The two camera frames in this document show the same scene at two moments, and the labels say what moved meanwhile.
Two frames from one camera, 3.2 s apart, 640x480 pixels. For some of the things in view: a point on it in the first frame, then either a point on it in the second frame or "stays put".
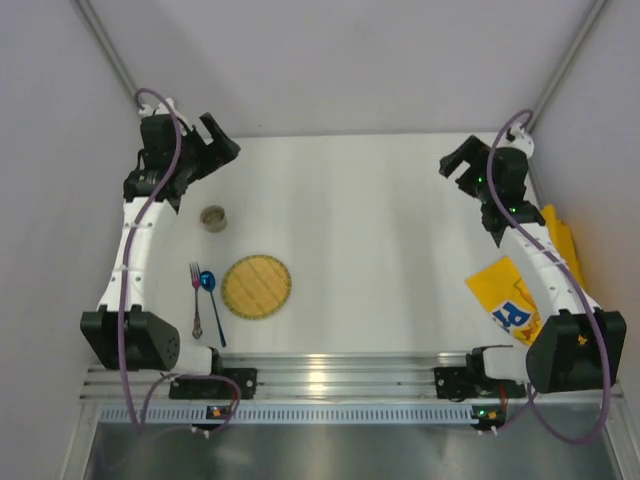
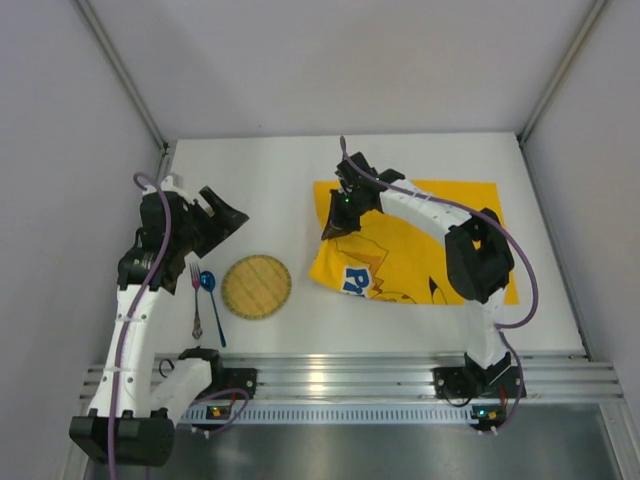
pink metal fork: x=196 y=280 stays put
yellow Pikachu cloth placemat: x=503 y=295 -> x=388 y=259
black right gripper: x=465 y=163 -> x=347 y=210
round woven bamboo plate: x=256 y=287 stays put
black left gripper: x=209 y=148 -> x=201 y=228
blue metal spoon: x=208 y=282 stays put
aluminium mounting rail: x=314 y=376 stays put
